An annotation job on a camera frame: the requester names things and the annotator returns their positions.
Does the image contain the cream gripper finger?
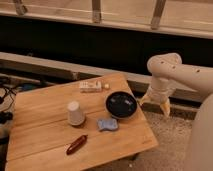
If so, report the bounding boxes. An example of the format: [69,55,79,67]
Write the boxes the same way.
[138,94,150,106]
[160,100,170,117]

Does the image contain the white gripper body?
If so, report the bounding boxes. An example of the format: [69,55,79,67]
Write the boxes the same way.
[147,76,174,103]

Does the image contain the dark ceramic bowl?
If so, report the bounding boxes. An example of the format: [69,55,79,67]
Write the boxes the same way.
[105,91,137,119]

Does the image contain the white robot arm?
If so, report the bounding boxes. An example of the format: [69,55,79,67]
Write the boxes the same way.
[139,53,213,171]

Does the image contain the white upside-down cup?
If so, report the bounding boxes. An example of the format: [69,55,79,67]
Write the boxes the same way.
[67,101,86,126]

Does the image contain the red-brown sausage toy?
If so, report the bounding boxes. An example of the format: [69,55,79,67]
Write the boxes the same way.
[66,135,87,155]

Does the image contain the wooden table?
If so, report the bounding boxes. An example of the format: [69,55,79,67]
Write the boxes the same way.
[5,73,158,171]

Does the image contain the black cables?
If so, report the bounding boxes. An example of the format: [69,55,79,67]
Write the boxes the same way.
[0,75,21,141]

